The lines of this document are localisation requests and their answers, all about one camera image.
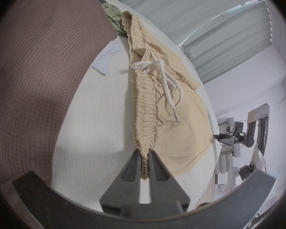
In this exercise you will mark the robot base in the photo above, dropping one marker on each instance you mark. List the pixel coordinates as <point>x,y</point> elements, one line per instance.
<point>226,170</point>

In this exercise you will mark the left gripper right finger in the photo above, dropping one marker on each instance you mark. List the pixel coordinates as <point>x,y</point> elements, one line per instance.
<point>162,185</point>

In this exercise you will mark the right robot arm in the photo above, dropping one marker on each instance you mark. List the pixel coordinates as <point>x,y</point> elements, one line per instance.
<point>258,111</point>

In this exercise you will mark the tan shorts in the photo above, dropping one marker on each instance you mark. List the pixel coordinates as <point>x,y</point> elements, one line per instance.
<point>181,118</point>

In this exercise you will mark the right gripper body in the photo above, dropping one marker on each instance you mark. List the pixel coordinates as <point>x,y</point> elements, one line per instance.
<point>228,139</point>

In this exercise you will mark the brown garment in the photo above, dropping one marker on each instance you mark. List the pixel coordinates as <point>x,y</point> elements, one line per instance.
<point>38,68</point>

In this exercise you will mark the green garment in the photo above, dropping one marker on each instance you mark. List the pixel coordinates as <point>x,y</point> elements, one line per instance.
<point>114,18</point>

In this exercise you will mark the grey-green curtain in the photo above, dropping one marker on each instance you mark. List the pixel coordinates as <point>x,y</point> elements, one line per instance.
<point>228,46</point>
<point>181,6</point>

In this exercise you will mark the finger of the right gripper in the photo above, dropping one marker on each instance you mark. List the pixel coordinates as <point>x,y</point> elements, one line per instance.
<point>217,137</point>

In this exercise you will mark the bed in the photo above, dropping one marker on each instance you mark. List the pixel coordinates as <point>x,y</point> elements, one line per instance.
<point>104,118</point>

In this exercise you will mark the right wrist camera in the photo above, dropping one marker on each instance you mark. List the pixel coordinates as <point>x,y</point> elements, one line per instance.
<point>230,123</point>

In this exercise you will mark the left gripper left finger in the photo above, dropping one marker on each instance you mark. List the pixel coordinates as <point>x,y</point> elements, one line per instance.
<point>126,182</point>

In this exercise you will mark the white garment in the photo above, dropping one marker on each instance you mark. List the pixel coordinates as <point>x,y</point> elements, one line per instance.
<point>106,58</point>

